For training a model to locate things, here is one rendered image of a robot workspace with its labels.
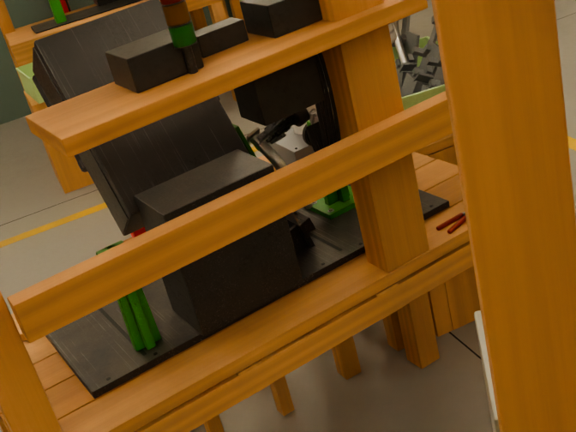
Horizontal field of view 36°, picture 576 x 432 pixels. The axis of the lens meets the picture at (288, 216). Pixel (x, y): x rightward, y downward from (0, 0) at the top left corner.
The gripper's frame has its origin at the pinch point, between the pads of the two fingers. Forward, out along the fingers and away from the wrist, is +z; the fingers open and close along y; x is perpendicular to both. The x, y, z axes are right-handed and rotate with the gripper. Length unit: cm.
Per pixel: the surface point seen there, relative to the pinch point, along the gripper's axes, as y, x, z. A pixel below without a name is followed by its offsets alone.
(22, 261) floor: -267, -125, 63
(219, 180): 17.8, 7.1, 20.1
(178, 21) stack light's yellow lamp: 57, -11, 13
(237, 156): 9.9, 2.6, 10.5
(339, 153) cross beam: 29.8, 24.3, -1.3
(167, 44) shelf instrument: 53, -11, 17
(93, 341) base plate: -11, 9, 66
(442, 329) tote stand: -123, 65, -38
